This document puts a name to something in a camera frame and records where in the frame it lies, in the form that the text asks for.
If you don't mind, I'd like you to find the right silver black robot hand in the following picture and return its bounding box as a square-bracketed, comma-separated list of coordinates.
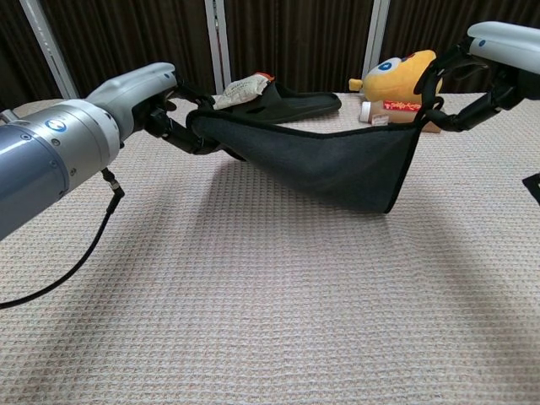
[432, 21, 540, 134]

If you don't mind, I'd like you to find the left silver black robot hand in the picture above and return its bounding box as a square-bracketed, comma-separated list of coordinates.
[86, 62, 220, 155]

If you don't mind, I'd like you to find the pink towel with black trim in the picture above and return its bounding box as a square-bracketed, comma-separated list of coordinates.
[185, 69, 444, 214]

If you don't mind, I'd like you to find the white crumpled snack packet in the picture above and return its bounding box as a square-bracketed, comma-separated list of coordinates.
[212, 72, 276, 111]

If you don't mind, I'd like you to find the yellow plush toy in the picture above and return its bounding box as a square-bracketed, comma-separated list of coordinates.
[348, 49, 444, 105]

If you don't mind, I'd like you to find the brown juice bottle red label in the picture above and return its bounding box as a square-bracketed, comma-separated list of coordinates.
[359, 99, 444, 134]

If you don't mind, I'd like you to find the black rubber slipper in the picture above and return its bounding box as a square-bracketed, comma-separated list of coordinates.
[219, 82, 343, 126]

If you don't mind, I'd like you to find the dark pleated curtain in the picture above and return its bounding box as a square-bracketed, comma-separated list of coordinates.
[0, 0, 540, 119]

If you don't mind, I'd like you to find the beige waffle weave tablecloth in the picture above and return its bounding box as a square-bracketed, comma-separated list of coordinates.
[0, 91, 540, 405]

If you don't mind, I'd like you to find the grey metal frame post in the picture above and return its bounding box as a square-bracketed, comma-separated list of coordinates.
[361, 0, 392, 79]
[19, 0, 80, 100]
[203, 0, 234, 96]

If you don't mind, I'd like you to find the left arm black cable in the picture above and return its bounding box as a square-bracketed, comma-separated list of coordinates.
[0, 167, 126, 311]

